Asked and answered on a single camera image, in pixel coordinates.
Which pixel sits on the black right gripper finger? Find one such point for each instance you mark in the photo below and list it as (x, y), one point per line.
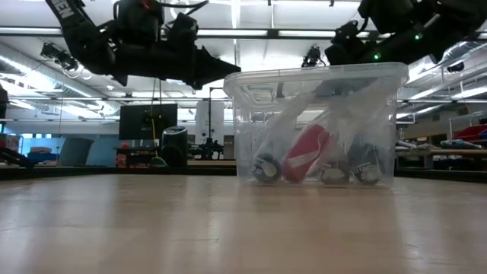
(335, 88)

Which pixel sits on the dark rolled bandage in bag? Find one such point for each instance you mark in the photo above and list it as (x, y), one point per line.
(366, 165)

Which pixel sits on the black ceiling camera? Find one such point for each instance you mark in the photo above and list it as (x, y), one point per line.
(61, 57)
(312, 57)

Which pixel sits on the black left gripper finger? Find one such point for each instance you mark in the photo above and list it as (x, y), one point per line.
(203, 83)
(220, 66)

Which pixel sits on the crumpled clear plastic bag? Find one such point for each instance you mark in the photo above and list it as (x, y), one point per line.
(365, 122)

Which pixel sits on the red storage bin rack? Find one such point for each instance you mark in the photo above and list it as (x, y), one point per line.
(472, 134)

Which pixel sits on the clear plastic storage bin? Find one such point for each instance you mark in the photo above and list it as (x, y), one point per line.
(243, 125)

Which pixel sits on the red item in bin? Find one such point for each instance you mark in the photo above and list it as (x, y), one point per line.
(304, 152)

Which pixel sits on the wooden workbench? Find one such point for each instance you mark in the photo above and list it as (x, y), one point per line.
(456, 152)

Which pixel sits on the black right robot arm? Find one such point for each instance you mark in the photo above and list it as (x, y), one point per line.
(437, 26)

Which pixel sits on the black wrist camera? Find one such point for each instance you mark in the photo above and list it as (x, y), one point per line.
(139, 19)
(346, 32)

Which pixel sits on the black monitor screen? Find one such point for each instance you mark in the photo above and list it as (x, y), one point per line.
(133, 122)

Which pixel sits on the blue box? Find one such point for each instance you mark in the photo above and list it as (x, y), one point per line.
(42, 157)

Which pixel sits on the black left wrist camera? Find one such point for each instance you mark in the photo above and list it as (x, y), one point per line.
(139, 19)

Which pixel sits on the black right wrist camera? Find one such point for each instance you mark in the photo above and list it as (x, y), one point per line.
(346, 32)

